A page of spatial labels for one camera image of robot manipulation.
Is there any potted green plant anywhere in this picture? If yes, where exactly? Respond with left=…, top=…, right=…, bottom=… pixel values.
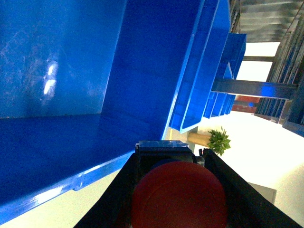
left=187, top=127, right=231, bottom=156

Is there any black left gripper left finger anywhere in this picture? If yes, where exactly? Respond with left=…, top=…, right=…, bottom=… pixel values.
left=75, top=153, right=139, bottom=228

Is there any empty middle blue bin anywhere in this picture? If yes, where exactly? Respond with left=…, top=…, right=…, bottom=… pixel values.
left=179, top=0, right=230, bottom=133

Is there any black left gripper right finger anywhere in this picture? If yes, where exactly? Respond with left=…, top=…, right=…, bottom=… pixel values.
left=203, top=149, right=301, bottom=228

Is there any blue source bin with buttons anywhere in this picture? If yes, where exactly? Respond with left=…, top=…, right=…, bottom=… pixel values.
left=0, top=0, right=204, bottom=224

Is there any red mushroom push button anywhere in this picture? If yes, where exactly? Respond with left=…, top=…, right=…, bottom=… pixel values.
left=131, top=140, right=228, bottom=228

